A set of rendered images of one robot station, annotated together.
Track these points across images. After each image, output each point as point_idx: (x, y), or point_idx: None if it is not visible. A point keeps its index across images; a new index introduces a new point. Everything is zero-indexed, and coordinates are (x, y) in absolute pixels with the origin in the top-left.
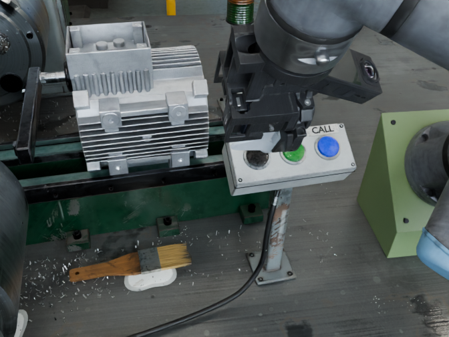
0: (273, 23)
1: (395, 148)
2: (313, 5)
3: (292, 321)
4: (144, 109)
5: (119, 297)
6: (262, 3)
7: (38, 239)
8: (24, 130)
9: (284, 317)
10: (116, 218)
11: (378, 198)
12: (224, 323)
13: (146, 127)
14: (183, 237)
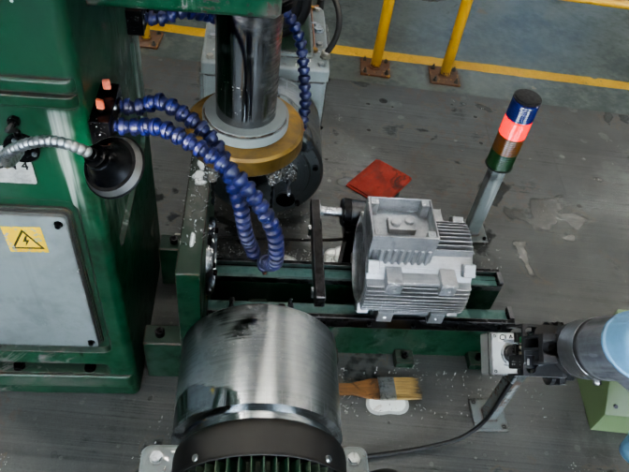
0: (574, 360)
1: None
2: (602, 374)
3: (501, 469)
4: (421, 282)
5: (362, 418)
6: (569, 342)
7: None
8: (319, 276)
9: (494, 464)
10: (362, 345)
11: None
12: (446, 459)
13: (417, 294)
14: (415, 371)
